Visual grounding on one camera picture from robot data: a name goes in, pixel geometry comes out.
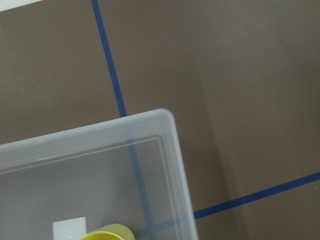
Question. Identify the yellow plastic cup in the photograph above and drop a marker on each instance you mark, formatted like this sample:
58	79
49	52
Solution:
113	231

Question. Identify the clear plastic storage box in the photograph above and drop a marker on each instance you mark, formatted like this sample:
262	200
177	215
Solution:
128	171

